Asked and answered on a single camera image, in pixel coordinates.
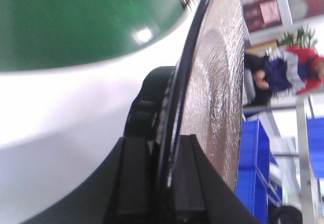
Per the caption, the person in red blue jacket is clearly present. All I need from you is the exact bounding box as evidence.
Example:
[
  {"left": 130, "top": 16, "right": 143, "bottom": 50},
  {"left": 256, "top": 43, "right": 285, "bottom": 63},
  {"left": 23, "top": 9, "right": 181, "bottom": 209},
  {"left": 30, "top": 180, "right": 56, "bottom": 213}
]
[{"left": 244, "top": 46, "right": 323, "bottom": 106}]

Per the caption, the blue plastic crate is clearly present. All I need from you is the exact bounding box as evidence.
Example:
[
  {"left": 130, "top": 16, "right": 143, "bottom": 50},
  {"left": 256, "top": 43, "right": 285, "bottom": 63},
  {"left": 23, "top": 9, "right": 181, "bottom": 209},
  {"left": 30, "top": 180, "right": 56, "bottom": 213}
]
[{"left": 235, "top": 119, "right": 282, "bottom": 223}]

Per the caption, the beige plate black rim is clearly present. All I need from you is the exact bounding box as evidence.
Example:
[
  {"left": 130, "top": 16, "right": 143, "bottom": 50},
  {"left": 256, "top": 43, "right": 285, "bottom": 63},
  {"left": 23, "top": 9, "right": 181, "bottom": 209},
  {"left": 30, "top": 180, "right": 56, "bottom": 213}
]
[{"left": 157, "top": 0, "right": 244, "bottom": 191}]

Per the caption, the green round conveyor belt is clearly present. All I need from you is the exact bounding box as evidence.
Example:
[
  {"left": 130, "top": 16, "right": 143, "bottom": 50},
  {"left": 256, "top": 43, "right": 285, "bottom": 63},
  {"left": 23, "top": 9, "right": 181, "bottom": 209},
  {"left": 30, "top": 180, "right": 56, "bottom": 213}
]
[{"left": 1, "top": 0, "right": 184, "bottom": 72}]

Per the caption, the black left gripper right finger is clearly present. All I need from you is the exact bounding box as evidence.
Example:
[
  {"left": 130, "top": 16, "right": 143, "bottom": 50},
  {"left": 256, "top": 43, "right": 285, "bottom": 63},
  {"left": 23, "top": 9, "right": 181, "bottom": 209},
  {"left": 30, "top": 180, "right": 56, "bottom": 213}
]
[{"left": 170, "top": 135, "right": 259, "bottom": 223}]

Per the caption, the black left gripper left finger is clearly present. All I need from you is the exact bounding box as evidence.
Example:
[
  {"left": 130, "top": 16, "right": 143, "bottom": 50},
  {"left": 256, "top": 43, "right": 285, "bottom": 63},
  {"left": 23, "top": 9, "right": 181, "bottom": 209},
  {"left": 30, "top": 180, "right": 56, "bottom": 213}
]
[{"left": 102, "top": 137, "right": 155, "bottom": 223}]

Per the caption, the white outer conveyor rim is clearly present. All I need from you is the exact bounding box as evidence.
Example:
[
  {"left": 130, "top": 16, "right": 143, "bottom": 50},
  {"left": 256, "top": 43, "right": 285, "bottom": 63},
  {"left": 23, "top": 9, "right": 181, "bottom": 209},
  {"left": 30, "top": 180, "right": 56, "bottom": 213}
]
[{"left": 1, "top": 0, "right": 201, "bottom": 223}]

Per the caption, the green potted plant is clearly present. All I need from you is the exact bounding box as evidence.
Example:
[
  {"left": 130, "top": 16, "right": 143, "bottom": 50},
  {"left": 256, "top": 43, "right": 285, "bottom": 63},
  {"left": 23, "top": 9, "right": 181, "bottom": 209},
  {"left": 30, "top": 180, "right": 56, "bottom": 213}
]
[{"left": 279, "top": 25, "right": 318, "bottom": 50}]

